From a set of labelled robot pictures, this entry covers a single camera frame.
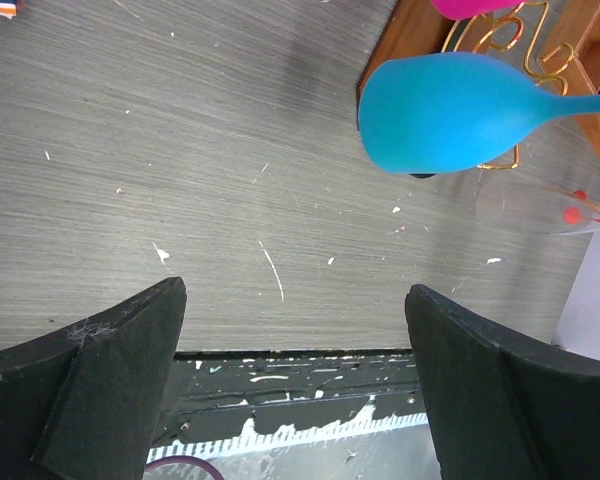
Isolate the front blue wine glass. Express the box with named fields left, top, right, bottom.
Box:
left=358, top=52, right=600, bottom=174

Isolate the clear wine glass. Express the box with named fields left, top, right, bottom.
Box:
left=476, top=181, right=584, bottom=235

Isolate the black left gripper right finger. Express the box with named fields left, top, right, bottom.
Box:
left=405, top=284, right=600, bottom=479

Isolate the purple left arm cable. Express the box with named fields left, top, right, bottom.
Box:
left=143, top=454, right=226, bottom=480

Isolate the colourful packet under left gripper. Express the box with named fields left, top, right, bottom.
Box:
left=0, top=0, right=21, bottom=19

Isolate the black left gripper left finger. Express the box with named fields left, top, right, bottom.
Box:
left=0, top=277, right=187, bottom=479

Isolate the white slotted cable duct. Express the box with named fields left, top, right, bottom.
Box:
left=147, top=405, right=428, bottom=463

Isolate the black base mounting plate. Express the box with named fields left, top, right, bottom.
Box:
left=152, top=349, right=425, bottom=447

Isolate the red wine glass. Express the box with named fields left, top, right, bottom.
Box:
left=563, top=190, right=600, bottom=233

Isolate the pink wine glass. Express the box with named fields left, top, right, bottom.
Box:
left=431, top=0, right=520, bottom=21

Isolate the gold wire glass rack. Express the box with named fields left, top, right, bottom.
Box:
left=355, top=0, right=600, bottom=180

